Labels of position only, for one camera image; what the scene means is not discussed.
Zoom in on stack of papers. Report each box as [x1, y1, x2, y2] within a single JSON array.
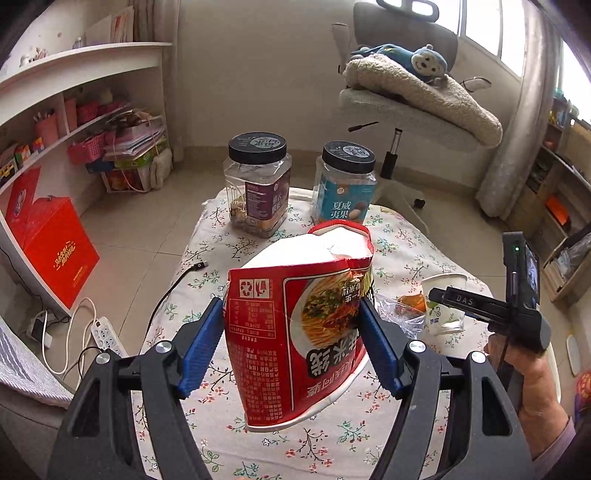
[[104, 108, 168, 162]]

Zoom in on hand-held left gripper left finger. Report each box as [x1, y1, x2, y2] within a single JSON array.
[[46, 298, 225, 480]]

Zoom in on floral tablecloth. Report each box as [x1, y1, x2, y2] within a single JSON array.
[[131, 187, 490, 480]]

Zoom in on beige fleece blanket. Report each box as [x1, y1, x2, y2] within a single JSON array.
[[344, 58, 503, 147]]

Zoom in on orange peel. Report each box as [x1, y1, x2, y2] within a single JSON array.
[[398, 293, 428, 317]]

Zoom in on blue monkey plush toy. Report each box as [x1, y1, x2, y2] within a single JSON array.
[[349, 44, 450, 86]]

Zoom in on person's right forearm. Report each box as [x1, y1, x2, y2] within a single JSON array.
[[516, 408, 579, 472]]

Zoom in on crumpled clear plastic wrap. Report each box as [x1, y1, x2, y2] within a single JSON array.
[[374, 293, 428, 340]]

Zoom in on red gift box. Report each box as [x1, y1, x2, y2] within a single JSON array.
[[4, 167, 100, 311]]

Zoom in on grey office chair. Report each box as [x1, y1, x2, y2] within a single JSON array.
[[331, 0, 504, 208]]

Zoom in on wooden desk with shelves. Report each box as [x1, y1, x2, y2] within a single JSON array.
[[526, 99, 591, 305]]

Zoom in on white power strip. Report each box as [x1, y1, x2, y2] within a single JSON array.
[[92, 316, 127, 358]]

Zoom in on round pale blue scale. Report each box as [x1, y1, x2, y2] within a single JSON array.
[[567, 335, 583, 374]]

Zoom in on beige lace curtain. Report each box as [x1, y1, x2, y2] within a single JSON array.
[[475, 0, 561, 220]]

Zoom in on jar with blue label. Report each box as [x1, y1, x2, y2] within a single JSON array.
[[311, 141, 378, 227]]

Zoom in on jar with purple label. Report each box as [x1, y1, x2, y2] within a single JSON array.
[[223, 133, 293, 238]]

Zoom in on window with white frame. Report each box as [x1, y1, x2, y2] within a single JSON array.
[[462, 0, 591, 125]]

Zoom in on grey striped cloth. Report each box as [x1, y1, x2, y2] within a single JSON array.
[[0, 318, 75, 409]]

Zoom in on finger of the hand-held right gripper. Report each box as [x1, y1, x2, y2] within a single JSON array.
[[428, 286, 511, 324]]

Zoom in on orange box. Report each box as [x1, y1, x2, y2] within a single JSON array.
[[545, 195, 571, 227]]

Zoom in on red instant noodle bowl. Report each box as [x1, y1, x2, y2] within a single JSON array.
[[224, 220, 374, 433]]

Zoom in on white bookshelf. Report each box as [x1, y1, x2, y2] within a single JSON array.
[[0, 41, 174, 319]]

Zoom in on person's right hand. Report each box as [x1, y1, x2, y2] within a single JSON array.
[[487, 332, 571, 421]]

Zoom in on pink basket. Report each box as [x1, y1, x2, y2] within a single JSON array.
[[67, 134, 109, 164]]

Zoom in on black cable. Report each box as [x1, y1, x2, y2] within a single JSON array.
[[145, 261, 209, 342]]

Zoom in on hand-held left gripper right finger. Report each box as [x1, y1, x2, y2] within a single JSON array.
[[359, 299, 539, 480]]

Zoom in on white paper cup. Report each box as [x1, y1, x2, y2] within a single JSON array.
[[421, 273, 468, 335]]

